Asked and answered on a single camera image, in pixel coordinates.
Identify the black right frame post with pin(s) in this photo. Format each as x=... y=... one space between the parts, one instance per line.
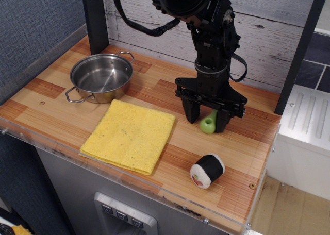
x=303 y=44

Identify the green handled grey spatula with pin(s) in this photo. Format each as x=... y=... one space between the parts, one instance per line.
x=208 y=123

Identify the clear acrylic edge guard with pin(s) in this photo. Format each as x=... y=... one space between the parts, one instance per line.
x=228 y=203

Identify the black left frame post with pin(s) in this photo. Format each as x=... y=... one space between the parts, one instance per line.
x=96 y=25

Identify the black frame post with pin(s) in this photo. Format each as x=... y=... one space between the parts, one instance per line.
x=303 y=44
x=96 y=25

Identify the white ribbed appliance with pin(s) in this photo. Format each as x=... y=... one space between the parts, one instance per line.
x=300 y=153

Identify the stainless steel pot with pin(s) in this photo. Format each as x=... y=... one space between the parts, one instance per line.
x=101 y=78

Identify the yellow cloth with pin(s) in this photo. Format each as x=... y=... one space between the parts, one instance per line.
x=130 y=136

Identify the plush sushi roll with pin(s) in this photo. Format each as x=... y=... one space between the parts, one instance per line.
x=206 y=170

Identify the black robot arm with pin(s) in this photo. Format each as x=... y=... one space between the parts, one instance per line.
x=211 y=23

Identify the yellow object bottom left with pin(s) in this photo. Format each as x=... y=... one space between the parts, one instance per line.
x=20 y=230

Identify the grey dispenser button panel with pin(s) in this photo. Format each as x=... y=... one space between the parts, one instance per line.
x=119 y=218

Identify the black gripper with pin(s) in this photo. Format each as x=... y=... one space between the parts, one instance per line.
x=214 y=91

